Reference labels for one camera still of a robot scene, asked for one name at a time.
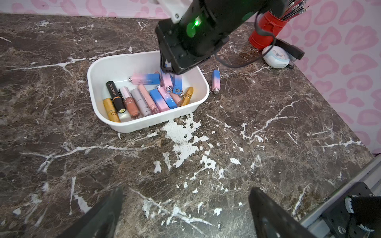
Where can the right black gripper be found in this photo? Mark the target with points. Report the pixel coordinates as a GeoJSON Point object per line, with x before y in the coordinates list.
{"type": "Point", "coordinates": [193, 40]}

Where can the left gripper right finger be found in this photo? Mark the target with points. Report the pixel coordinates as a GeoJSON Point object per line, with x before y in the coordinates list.
{"type": "Point", "coordinates": [271, 221]}

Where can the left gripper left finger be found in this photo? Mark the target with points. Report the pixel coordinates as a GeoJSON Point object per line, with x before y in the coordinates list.
{"type": "Point", "coordinates": [100, 221]}

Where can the gold glitter lipstick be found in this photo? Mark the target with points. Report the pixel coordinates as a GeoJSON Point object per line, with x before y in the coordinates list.
{"type": "Point", "coordinates": [111, 110]}
{"type": "Point", "coordinates": [187, 97]}

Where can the pink kitty lip gloss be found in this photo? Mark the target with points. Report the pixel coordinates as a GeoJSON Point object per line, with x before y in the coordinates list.
{"type": "Point", "coordinates": [176, 98]}

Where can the pink lip gloss tube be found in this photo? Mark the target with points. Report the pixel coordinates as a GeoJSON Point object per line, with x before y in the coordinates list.
{"type": "Point", "coordinates": [151, 104]}

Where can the white plastic storage box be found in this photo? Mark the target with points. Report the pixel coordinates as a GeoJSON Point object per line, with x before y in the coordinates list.
{"type": "Point", "coordinates": [119, 68]}

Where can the silver lipstick tube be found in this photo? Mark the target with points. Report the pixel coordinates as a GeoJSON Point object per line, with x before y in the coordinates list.
{"type": "Point", "coordinates": [141, 103]}

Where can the brown lip gloss silver cap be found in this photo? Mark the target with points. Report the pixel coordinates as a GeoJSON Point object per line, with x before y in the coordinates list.
{"type": "Point", "coordinates": [129, 102]}

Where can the black lipstick gold band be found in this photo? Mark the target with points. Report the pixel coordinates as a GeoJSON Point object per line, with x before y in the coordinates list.
{"type": "Point", "coordinates": [116, 97]}

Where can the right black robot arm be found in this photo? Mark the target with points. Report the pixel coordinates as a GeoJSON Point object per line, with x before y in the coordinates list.
{"type": "Point", "coordinates": [233, 13]}

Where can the red pen holder cup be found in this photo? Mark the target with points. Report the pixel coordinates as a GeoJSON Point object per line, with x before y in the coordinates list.
{"type": "Point", "coordinates": [266, 30]}

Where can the white round alarm clock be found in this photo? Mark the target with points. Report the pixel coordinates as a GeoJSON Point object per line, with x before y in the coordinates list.
{"type": "Point", "coordinates": [275, 57]}

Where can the bundle of pens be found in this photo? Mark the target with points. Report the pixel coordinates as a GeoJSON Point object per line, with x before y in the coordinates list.
{"type": "Point", "coordinates": [294, 9]}

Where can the black object behind clock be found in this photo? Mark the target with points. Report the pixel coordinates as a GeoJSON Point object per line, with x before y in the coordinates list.
{"type": "Point", "coordinates": [294, 52]}

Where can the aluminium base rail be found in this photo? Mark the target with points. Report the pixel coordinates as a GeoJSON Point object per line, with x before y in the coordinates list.
{"type": "Point", "coordinates": [353, 210]}

